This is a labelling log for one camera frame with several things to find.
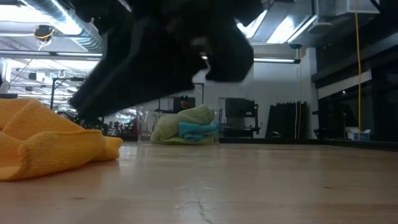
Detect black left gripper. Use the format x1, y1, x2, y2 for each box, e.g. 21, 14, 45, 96
68, 15, 255, 124

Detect clear plastic bin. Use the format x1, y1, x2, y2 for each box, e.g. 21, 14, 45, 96
136, 105, 223, 146

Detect sage green microfiber towel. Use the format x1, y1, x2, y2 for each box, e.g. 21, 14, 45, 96
150, 104, 216, 142

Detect orange microfiber towel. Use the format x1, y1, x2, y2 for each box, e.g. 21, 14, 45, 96
0, 98, 124, 182

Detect lime green microfiber towel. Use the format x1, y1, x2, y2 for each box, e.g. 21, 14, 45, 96
155, 135, 217, 145

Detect teal blue microfiber towel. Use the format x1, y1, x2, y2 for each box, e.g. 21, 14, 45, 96
178, 121, 221, 141

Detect person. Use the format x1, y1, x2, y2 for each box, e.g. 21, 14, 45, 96
177, 95, 195, 112

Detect black cabinet with monitor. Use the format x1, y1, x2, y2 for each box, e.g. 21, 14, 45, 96
223, 98, 261, 138

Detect ceiling light strip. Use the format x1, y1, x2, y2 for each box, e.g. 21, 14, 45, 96
253, 57, 301, 65

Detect black folding panels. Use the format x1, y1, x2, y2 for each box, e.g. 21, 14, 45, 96
266, 101, 309, 140

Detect white and blue box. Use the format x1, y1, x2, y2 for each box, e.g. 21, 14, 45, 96
345, 126, 371, 141

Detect silver ventilation duct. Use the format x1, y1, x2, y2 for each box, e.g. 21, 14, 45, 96
21, 0, 105, 52

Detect ceiling cable reel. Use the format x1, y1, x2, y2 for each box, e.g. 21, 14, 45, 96
33, 24, 56, 43

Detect black aluminium table frame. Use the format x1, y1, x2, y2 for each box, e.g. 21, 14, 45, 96
118, 134, 398, 152

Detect yellow hanging cable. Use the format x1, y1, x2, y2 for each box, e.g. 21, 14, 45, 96
354, 0, 364, 140

